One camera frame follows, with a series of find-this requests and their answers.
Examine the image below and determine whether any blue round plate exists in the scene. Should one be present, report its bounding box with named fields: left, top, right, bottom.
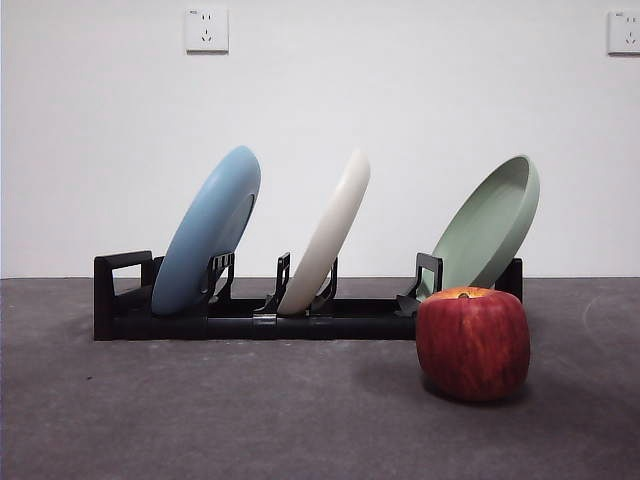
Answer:
left=150, top=145, right=262, bottom=317

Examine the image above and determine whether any red apple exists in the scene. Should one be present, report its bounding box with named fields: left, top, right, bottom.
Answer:
left=415, top=286, right=532, bottom=403

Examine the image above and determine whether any white round plate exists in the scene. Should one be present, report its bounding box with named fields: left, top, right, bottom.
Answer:
left=277, top=148, right=372, bottom=317

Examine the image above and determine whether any black plate rack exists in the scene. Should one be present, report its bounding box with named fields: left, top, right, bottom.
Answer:
left=93, top=249, right=524, bottom=343

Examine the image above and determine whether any green round plate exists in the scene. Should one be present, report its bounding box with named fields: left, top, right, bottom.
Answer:
left=430, top=154, right=542, bottom=292

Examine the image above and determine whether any white wall socket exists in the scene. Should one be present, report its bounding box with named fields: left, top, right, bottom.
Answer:
left=607, top=10, right=640, bottom=57
left=185, top=6, right=231, bottom=55

